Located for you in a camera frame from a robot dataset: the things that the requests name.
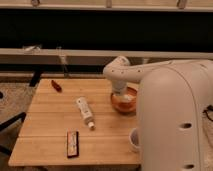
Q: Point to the white tube with cap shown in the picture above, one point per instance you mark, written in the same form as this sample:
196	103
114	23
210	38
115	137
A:
86	113

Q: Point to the black chair leg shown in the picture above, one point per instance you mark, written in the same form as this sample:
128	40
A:
7	123

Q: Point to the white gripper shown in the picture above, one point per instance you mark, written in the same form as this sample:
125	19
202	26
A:
119	92

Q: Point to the red black rectangular packet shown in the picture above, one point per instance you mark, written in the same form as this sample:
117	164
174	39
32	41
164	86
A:
72	144

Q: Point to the orange ceramic bowl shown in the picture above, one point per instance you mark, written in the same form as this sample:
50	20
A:
124	107

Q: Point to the white sponge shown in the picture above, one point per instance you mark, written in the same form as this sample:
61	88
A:
125	98

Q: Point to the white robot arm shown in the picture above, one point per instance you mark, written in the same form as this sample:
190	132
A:
172	97

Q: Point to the white cup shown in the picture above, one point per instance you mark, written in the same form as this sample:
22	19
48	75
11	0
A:
134	140

